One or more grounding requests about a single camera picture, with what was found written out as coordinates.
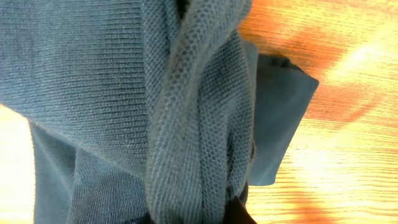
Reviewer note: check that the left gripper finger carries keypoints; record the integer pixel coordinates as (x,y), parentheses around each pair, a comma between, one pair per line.
(236,213)

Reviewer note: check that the blue t-shirt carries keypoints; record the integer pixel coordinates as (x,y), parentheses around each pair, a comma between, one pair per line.
(146,111)

